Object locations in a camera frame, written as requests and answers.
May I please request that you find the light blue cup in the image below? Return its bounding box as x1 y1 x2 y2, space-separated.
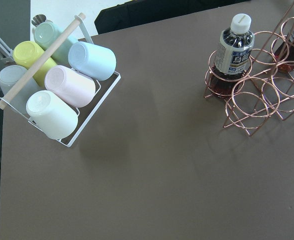
68 41 117 81

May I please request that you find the pink cup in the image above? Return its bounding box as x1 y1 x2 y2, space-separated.
44 65 96 108

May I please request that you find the white wire cup rack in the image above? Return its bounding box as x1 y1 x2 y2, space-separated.
0 13 121 147

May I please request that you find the white cup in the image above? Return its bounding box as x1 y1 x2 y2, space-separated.
26 90 78 140

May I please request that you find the tea bottle front rack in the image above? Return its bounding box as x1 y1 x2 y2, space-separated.
209 13 255 98

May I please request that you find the copper wire bottle rack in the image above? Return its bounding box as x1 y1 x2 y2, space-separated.
204 1 294 136

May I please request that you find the grey blue cup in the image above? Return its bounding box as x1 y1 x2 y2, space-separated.
0 65 41 115

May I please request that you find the yellow cup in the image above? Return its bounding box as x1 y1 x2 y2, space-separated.
12 41 57 88

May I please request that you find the green cup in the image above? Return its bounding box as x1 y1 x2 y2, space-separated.
33 21 78 65

